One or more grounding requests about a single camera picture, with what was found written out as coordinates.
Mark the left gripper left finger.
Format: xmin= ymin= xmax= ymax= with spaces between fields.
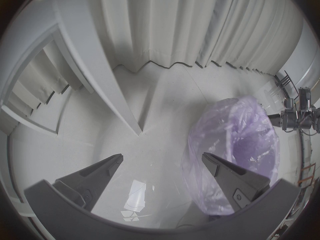
xmin=55 ymin=153 xmax=124 ymax=212

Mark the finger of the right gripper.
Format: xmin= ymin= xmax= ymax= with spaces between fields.
xmin=267 ymin=113 xmax=283 ymax=128

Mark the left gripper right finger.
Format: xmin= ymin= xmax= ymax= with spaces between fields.
xmin=201 ymin=152 xmax=272 ymax=213

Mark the purple plastic bag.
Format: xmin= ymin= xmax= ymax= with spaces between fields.
xmin=181 ymin=96 xmax=280 ymax=216

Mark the black chair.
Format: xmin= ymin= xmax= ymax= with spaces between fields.
xmin=274 ymin=70 xmax=298 ymax=96

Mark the white curtain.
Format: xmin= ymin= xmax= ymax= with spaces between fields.
xmin=86 ymin=0 xmax=304 ymax=76

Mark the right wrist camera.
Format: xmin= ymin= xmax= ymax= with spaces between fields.
xmin=283 ymin=87 xmax=313 ymax=112

